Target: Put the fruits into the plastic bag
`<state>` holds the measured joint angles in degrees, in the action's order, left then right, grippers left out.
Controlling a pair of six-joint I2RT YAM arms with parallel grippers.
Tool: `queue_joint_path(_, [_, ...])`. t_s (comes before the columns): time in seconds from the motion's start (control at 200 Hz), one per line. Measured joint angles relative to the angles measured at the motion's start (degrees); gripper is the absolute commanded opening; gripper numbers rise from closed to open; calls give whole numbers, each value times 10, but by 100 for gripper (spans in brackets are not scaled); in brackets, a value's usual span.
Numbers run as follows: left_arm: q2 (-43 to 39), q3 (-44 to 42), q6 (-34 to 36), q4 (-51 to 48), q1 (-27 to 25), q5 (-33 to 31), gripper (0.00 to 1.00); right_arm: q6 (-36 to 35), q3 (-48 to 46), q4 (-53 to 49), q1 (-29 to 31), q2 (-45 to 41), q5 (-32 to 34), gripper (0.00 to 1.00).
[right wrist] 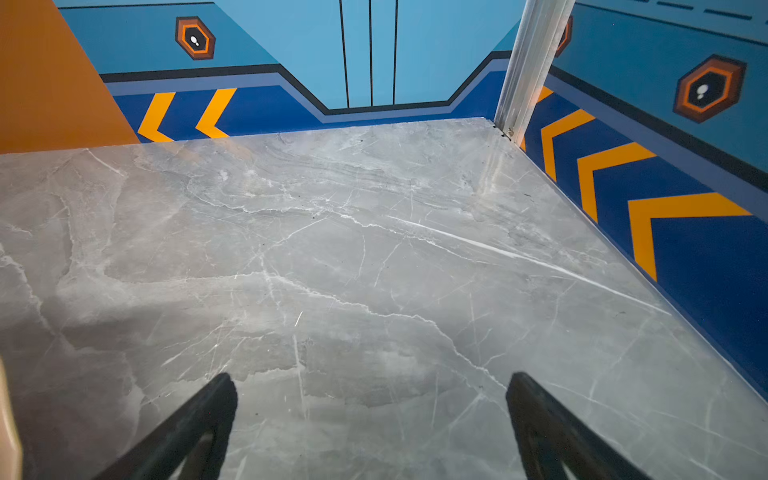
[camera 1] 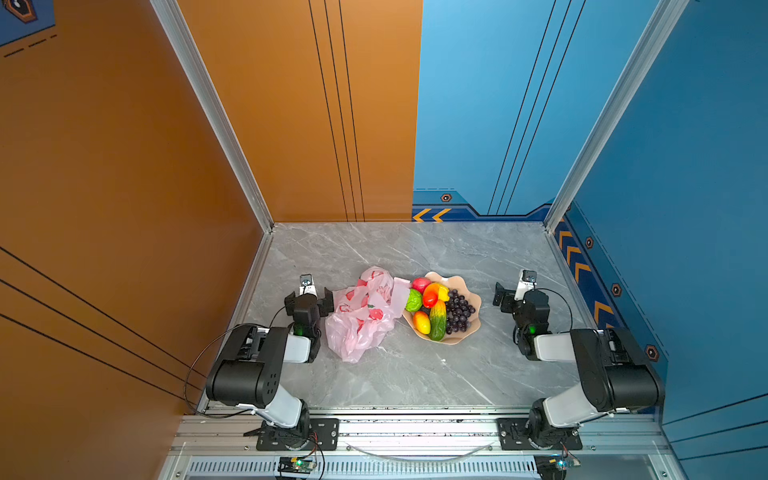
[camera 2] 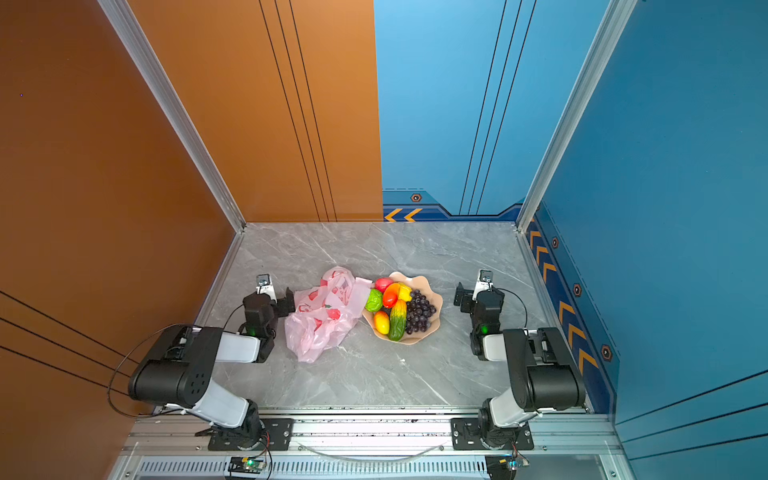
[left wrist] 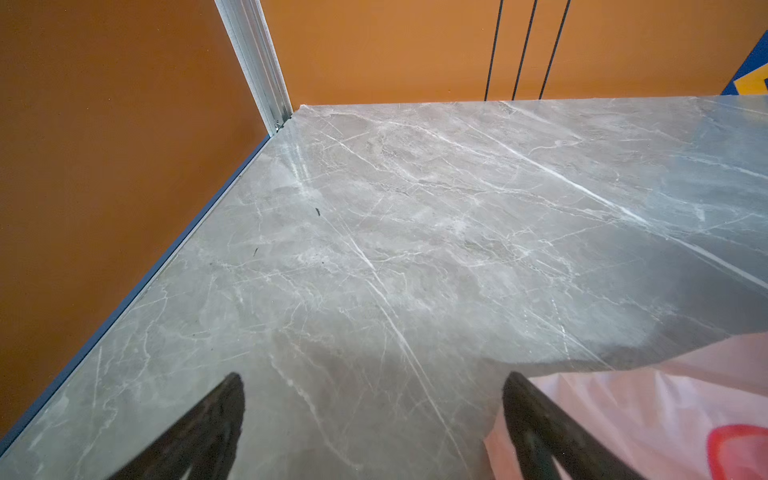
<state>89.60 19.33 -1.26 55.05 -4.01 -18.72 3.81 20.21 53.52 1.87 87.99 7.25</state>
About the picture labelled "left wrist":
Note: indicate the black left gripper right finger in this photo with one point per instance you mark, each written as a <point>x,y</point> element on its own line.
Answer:
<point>546,439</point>

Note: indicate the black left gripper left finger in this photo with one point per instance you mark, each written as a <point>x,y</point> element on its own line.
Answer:
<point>202,444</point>

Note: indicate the pink printed plastic bag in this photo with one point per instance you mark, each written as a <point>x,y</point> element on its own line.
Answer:
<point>701,415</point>

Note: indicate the left aluminium corner post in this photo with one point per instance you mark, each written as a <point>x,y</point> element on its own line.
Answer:
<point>247,29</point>

